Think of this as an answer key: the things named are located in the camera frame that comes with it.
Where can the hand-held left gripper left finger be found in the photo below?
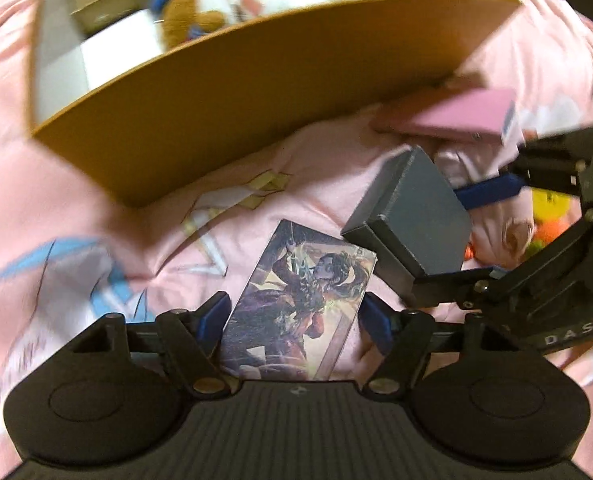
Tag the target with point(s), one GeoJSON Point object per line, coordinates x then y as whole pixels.
{"type": "Point", "coordinates": [209, 320]}

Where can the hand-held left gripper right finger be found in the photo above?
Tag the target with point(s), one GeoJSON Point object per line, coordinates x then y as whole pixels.
{"type": "Point", "coordinates": [376, 320]}

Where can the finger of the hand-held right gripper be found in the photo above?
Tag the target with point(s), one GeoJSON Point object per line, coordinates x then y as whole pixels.
{"type": "Point", "coordinates": [486, 192]}
{"type": "Point", "coordinates": [451, 287]}

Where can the yellow toy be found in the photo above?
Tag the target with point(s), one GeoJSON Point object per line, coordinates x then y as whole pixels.
{"type": "Point", "coordinates": [551, 205]}

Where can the dark grey box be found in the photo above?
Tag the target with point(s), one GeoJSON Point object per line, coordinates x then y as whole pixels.
{"type": "Point", "coordinates": [416, 210]}

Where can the illustrated card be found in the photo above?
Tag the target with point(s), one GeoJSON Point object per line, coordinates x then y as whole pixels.
{"type": "Point", "coordinates": [296, 300]}

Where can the pink wallet case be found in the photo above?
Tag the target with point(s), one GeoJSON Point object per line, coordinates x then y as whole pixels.
{"type": "Point", "coordinates": [451, 115]}

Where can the orange cardboard box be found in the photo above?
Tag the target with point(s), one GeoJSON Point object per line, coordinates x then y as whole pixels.
{"type": "Point", "coordinates": [226, 110]}

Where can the white box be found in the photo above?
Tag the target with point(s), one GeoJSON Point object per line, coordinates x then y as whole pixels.
{"type": "Point", "coordinates": [121, 55]}

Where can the brown bear plush sailor outfit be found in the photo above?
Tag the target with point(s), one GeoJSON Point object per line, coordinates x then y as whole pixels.
{"type": "Point", "coordinates": [186, 15]}

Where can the small gold box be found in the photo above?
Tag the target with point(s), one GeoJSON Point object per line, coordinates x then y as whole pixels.
{"type": "Point", "coordinates": [106, 5]}

